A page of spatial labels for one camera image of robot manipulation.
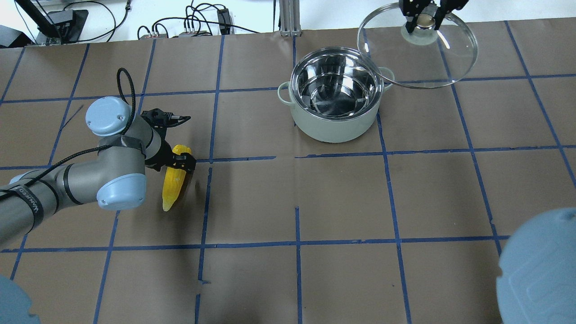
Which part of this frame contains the aluminium frame post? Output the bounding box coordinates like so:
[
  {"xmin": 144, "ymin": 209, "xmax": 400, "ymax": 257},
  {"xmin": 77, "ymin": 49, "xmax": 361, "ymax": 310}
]
[{"xmin": 279, "ymin": 0, "xmax": 302, "ymax": 37}]

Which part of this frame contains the yellow corn cob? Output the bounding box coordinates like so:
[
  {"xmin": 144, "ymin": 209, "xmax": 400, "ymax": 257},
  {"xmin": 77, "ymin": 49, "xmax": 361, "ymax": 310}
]
[{"xmin": 162, "ymin": 145, "xmax": 192, "ymax": 212}]

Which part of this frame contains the usb hub with cables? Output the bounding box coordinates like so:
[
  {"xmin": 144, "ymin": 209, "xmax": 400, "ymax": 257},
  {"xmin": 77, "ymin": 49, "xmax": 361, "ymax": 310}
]
[{"xmin": 136, "ymin": 0, "xmax": 259, "ymax": 40}]

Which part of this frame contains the brown paper table cover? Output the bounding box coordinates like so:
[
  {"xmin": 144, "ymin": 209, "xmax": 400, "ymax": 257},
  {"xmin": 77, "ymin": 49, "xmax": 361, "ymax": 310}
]
[{"xmin": 1, "ymin": 18, "xmax": 575, "ymax": 324}]

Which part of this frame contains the pale green steel pot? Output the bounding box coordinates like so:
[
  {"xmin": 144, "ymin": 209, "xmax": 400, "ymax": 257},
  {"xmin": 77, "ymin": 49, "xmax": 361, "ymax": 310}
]
[{"xmin": 276, "ymin": 46, "xmax": 396, "ymax": 143}]

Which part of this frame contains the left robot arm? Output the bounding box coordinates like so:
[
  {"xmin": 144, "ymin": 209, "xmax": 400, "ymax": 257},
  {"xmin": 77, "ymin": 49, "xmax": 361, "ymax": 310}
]
[{"xmin": 0, "ymin": 67, "xmax": 196, "ymax": 248}]

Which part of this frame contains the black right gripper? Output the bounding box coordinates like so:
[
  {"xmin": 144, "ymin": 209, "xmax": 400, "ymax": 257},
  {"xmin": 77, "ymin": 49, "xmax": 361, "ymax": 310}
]
[{"xmin": 398, "ymin": 0, "xmax": 468, "ymax": 34}]

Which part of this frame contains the black monitor stand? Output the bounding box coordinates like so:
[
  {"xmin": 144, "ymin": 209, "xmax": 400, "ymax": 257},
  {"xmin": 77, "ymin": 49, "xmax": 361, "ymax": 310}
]
[{"xmin": 15, "ymin": 0, "xmax": 89, "ymax": 45}]

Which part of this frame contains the glass pot lid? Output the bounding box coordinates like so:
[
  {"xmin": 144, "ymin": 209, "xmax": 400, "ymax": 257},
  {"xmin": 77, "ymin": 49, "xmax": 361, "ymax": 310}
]
[{"xmin": 357, "ymin": 0, "xmax": 479, "ymax": 90}]

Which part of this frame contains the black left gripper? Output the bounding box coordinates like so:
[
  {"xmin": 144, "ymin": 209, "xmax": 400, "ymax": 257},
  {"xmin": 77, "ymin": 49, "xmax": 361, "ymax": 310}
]
[{"xmin": 142, "ymin": 108, "xmax": 196, "ymax": 171}]

